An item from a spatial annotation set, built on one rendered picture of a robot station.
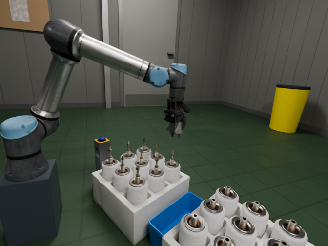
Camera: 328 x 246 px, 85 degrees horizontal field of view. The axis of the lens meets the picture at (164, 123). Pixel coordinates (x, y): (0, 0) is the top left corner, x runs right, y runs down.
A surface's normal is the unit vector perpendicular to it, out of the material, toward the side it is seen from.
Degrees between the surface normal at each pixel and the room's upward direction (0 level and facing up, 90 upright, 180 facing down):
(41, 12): 90
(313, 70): 90
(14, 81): 90
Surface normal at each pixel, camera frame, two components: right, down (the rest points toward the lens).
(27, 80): 0.37, 0.29
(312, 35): -0.93, 0.06
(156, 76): 0.08, 0.30
